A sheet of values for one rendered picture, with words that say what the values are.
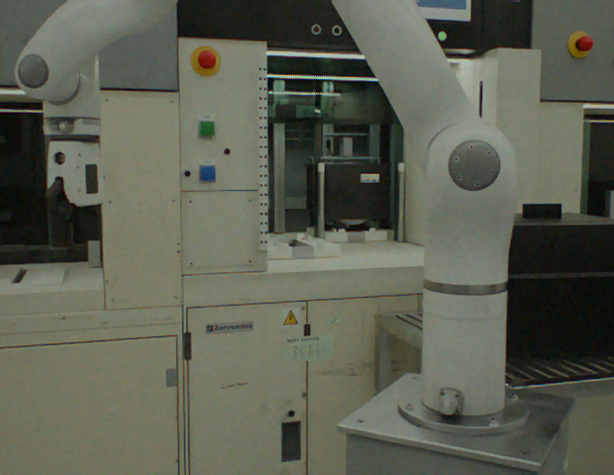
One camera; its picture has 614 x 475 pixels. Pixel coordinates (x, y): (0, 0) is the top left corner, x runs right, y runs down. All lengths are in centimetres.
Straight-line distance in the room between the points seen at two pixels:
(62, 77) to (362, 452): 67
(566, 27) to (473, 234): 110
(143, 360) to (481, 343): 88
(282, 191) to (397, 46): 157
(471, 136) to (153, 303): 93
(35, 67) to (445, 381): 72
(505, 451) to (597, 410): 121
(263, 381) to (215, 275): 28
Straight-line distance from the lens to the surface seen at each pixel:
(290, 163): 261
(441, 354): 105
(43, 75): 108
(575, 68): 202
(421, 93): 104
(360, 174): 228
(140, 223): 163
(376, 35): 103
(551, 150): 198
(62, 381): 169
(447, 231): 99
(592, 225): 143
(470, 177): 94
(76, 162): 113
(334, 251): 193
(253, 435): 178
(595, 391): 134
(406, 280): 180
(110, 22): 109
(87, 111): 115
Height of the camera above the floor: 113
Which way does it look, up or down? 6 degrees down
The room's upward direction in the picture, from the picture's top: straight up
